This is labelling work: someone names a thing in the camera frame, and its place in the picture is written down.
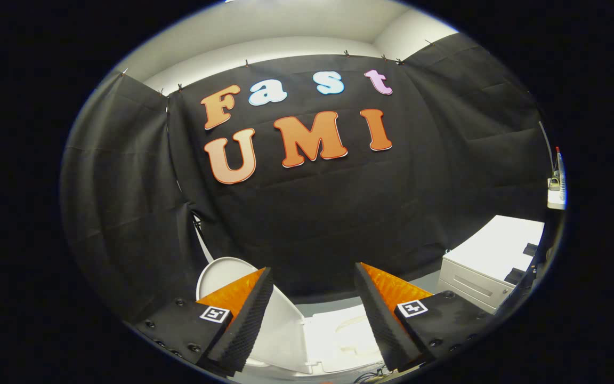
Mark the black backdrop cloth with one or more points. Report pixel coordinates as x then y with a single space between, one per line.
312 213

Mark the small white table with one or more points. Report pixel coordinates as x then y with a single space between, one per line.
555 200

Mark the white drawer cabinet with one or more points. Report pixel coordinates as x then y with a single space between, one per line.
493 245

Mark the row of cloth clips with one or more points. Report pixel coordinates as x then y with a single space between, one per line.
247 63

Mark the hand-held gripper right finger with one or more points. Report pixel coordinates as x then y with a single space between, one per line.
384 330

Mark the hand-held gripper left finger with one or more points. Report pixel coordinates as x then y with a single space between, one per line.
243 330

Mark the clear water bottle red cap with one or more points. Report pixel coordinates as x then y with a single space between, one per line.
560 176

